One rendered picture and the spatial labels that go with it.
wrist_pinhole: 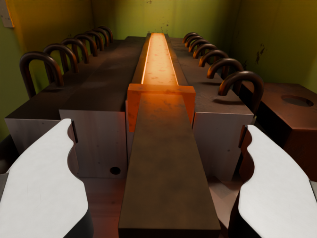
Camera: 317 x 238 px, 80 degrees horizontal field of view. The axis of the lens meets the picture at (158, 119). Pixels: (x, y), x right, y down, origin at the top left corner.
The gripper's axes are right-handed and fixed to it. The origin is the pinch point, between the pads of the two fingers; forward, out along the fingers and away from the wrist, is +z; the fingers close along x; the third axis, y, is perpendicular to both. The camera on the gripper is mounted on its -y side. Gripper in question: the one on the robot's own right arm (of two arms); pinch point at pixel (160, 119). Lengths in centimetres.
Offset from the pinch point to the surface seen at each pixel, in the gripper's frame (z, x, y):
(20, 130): 2.7, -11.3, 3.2
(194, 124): 2.7, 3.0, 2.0
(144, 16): 51, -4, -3
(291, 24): 25.5, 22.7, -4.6
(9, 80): 16.7, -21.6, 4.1
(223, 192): 0.3, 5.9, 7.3
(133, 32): 51, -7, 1
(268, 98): 8.7, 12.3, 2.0
